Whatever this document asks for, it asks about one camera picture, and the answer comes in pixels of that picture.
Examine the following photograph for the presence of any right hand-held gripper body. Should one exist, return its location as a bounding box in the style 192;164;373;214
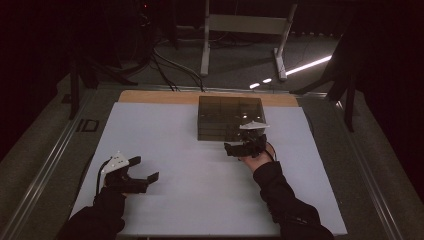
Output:
233;121;270;158

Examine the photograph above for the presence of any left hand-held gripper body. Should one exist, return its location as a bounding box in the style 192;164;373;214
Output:
101;151;149;194

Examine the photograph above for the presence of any clear plastic drawer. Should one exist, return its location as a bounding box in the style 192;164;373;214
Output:
197;134;236;142

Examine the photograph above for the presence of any smoky plastic drawer box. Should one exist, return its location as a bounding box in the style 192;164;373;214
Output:
197;95;267;142

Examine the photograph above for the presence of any person's right hand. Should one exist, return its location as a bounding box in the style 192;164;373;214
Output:
239;146;277;173

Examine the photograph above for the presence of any white table sheet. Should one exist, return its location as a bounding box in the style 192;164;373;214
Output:
69;101;348;236

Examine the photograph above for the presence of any black stand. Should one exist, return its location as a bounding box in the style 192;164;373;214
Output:
68;56;139;120
289;33;359;133

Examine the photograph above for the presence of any white metal stand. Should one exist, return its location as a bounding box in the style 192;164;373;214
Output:
199;0;298;82

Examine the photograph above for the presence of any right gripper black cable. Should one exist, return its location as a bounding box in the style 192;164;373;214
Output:
265;141;278;163

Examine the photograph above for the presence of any metal frame rail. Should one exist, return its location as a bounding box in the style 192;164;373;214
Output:
0;89;98;240
333;99;404;240

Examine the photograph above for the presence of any black floor cable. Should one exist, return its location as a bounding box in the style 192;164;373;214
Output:
150;54;181;93

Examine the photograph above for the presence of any pale floor cable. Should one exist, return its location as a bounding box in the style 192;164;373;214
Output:
153;48;206;93

